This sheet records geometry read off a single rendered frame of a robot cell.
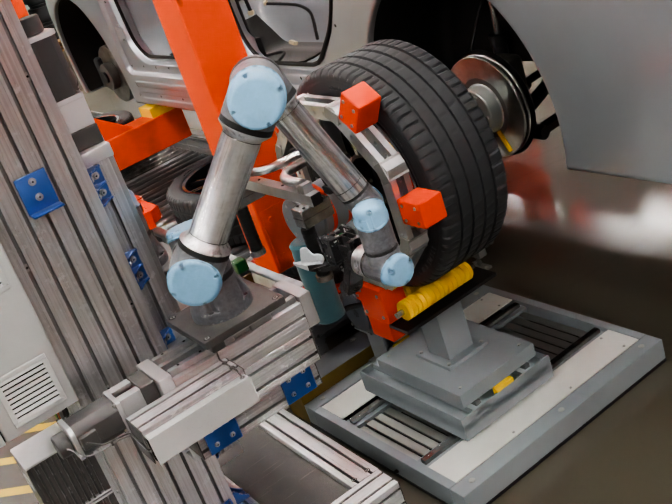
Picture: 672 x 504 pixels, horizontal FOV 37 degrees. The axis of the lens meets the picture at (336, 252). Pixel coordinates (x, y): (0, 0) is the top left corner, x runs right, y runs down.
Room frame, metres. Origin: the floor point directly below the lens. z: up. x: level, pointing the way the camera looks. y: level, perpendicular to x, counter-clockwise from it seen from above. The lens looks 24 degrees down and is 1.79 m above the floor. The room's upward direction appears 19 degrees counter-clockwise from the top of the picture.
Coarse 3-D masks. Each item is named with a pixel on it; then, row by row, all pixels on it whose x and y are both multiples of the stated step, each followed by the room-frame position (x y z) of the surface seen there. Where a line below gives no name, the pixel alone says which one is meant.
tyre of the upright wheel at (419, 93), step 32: (352, 64) 2.54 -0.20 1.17; (384, 64) 2.49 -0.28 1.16; (416, 64) 2.47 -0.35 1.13; (384, 96) 2.38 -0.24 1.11; (416, 96) 2.38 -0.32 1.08; (448, 96) 2.39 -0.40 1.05; (384, 128) 2.38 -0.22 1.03; (416, 128) 2.31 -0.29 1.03; (448, 128) 2.33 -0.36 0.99; (480, 128) 2.36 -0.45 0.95; (416, 160) 2.30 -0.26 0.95; (448, 160) 2.29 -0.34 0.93; (480, 160) 2.33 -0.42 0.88; (448, 192) 2.27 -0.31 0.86; (480, 192) 2.32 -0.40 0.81; (448, 224) 2.27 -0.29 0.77; (480, 224) 2.34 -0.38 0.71; (448, 256) 2.31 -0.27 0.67
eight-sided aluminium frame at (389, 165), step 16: (304, 96) 2.60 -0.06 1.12; (320, 96) 2.54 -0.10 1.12; (320, 112) 2.46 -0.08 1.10; (336, 112) 2.40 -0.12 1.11; (368, 128) 2.37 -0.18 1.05; (288, 144) 2.68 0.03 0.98; (352, 144) 2.37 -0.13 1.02; (368, 144) 2.33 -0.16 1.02; (384, 144) 2.33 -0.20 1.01; (368, 160) 2.33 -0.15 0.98; (384, 160) 2.29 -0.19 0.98; (400, 160) 2.30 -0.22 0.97; (304, 176) 2.73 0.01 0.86; (384, 176) 2.28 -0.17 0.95; (400, 176) 2.28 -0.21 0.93; (400, 192) 2.32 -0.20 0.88; (400, 224) 2.28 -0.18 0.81; (400, 240) 2.30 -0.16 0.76; (416, 240) 2.28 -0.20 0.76; (416, 256) 2.34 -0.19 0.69; (384, 288) 2.43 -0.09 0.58
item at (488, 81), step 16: (464, 64) 2.84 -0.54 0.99; (480, 64) 2.78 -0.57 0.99; (496, 64) 2.75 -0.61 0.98; (464, 80) 2.86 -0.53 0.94; (480, 80) 2.80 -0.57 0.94; (496, 80) 2.74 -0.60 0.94; (512, 80) 2.71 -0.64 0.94; (480, 96) 2.75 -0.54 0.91; (496, 96) 2.75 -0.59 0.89; (512, 96) 2.69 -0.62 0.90; (496, 112) 2.73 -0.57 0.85; (512, 112) 2.71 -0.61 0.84; (528, 112) 2.68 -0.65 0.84; (496, 128) 2.75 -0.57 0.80; (512, 128) 2.72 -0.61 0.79; (528, 128) 2.69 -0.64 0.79; (512, 144) 2.74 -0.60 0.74
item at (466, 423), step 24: (408, 336) 2.85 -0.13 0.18; (384, 384) 2.65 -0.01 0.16; (408, 384) 2.63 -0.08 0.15; (504, 384) 2.41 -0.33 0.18; (528, 384) 2.45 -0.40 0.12; (408, 408) 2.56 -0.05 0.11; (432, 408) 2.44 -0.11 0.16; (456, 408) 2.42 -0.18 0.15; (480, 408) 2.36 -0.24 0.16; (504, 408) 2.40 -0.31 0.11; (456, 432) 2.36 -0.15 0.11
